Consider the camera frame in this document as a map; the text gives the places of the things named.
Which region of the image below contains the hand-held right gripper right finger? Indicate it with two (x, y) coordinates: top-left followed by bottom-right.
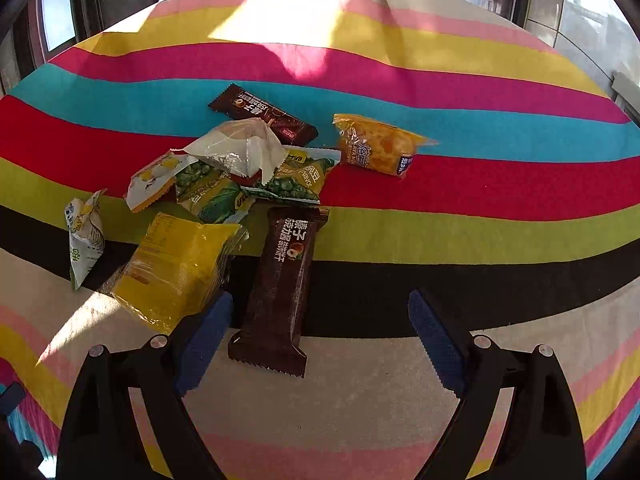
(407, 288), (587, 480)

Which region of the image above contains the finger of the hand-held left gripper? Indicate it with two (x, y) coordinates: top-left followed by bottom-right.
(0, 381), (27, 416)

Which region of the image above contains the yellow cake packet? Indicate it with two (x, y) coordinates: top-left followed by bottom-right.
(111, 212), (249, 335)

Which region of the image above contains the orange bread packet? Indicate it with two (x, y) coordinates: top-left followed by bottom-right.
(333, 113), (440, 180)

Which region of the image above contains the white green snack packet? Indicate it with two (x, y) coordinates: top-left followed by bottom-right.
(63, 189), (107, 291)

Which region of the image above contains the white yellow snack packet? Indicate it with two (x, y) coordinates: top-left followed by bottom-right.
(124, 152), (198, 213)

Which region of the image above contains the white counter ledge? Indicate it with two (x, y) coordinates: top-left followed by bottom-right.
(611, 72), (640, 121)

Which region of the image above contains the green pea packet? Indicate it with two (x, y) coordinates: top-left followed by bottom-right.
(175, 160), (256, 225)
(240, 145), (342, 206)

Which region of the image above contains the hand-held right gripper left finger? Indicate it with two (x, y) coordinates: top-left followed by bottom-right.
(56, 291), (235, 480)

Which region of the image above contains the striped colourful tablecloth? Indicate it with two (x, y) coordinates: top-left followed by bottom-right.
(0, 0), (640, 480)

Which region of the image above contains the brown wafer bar packet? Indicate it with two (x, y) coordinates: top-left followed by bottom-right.
(228, 206), (331, 378)
(208, 83), (319, 146)

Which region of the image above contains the crumpled white packet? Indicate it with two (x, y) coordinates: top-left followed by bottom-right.
(171, 117), (288, 186)

